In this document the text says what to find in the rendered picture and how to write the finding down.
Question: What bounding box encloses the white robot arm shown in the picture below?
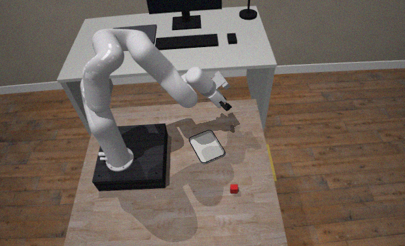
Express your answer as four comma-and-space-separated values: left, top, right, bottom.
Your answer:
80, 29, 230, 171

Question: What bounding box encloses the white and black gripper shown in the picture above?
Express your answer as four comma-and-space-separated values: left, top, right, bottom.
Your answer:
205, 89, 232, 111

